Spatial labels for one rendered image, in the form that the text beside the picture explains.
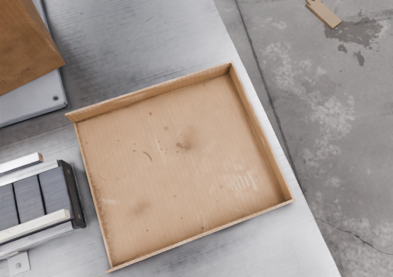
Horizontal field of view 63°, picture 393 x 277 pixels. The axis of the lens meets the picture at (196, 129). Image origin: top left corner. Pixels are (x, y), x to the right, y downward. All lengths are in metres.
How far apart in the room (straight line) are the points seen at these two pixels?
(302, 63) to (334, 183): 0.58
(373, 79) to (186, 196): 1.37
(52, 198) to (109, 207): 0.09
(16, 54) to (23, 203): 0.23
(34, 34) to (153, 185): 0.30
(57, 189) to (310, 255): 0.40
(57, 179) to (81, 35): 0.30
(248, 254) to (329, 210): 0.97
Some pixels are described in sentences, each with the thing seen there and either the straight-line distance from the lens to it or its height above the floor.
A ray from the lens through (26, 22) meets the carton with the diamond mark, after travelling 0.54.
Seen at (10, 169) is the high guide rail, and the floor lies 0.96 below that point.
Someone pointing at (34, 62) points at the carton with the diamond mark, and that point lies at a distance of 0.61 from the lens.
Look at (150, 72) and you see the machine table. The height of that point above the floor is 0.83.
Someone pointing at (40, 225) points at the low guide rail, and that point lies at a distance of 0.50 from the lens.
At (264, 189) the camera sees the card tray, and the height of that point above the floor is 0.83.
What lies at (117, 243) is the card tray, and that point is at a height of 0.83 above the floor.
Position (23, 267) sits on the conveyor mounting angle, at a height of 0.83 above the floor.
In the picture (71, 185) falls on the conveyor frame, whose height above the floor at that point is 0.86.
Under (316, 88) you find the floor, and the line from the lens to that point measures 1.63.
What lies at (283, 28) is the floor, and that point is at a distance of 1.75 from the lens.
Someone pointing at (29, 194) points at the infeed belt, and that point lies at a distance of 0.55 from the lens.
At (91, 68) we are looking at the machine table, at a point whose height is 0.83.
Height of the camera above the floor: 1.37
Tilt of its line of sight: 72 degrees down
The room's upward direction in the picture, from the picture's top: 2 degrees clockwise
